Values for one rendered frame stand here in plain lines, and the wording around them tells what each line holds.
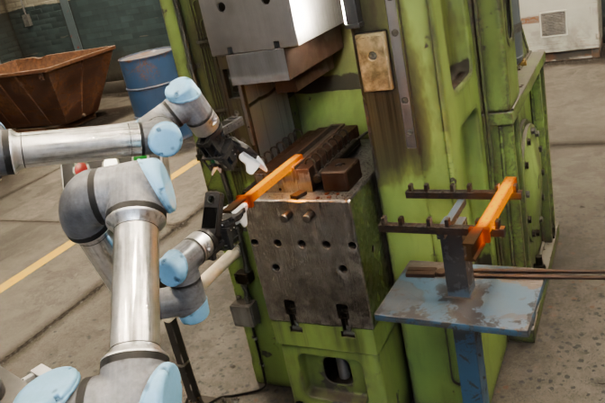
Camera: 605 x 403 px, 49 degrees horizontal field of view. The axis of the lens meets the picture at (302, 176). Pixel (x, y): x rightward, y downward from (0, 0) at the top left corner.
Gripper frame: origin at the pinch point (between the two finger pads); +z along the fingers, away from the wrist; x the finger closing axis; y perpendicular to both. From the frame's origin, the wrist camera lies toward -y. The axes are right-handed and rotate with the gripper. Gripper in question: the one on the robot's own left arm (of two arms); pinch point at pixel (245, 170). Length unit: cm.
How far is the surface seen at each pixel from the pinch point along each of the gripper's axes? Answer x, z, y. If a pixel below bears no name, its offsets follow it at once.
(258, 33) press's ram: 0.8, -18.4, -35.6
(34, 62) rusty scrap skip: -643, 269, -424
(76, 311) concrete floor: -179, 128, -9
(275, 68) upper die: 3.6, -9.2, -30.4
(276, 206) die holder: -2.7, 24.0, -4.9
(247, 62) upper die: -5.3, -11.6, -31.7
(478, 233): 65, 5, 16
